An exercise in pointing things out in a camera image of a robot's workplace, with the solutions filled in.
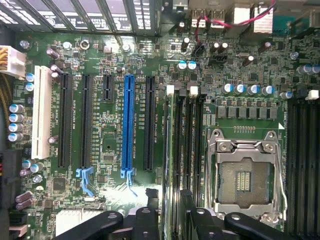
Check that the green PC motherboard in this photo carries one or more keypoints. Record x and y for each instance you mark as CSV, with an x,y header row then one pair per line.
x,y
110,140

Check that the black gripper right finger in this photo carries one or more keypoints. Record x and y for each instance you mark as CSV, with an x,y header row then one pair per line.
x,y
200,225

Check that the white PCI expansion slot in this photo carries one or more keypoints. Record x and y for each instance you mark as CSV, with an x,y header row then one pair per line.
x,y
42,112

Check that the black PC case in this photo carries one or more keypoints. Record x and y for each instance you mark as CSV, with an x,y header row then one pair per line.
x,y
75,15

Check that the long black expansion slot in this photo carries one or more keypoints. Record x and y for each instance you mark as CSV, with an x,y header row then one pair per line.
x,y
149,125
86,120
65,120

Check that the green RAM stick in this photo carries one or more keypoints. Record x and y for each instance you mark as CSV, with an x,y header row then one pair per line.
x,y
169,150

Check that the short black expansion slot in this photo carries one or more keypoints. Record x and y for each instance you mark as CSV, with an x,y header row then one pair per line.
x,y
108,87

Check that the black side connector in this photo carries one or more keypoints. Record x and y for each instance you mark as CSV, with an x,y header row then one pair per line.
x,y
10,177

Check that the silver finned heatsink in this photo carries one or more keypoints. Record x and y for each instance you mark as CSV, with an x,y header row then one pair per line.
x,y
263,20

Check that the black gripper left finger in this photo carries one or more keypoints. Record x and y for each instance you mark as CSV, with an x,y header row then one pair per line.
x,y
145,225

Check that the black RAM slot white clip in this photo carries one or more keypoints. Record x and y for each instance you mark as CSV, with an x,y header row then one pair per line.
x,y
190,140
313,162

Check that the silver rear port block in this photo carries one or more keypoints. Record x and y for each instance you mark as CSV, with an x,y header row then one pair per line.
x,y
207,17

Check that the silver CPU socket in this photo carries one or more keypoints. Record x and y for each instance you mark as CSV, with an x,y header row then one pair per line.
x,y
243,180

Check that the blue expansion slot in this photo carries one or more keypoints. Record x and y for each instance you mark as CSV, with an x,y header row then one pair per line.
x,y
128,125

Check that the white power connector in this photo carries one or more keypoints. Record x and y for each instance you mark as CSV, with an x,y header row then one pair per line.
x,y
15,62

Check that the white chipset heatsink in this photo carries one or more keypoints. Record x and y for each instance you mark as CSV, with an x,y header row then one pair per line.
x,y
75,221

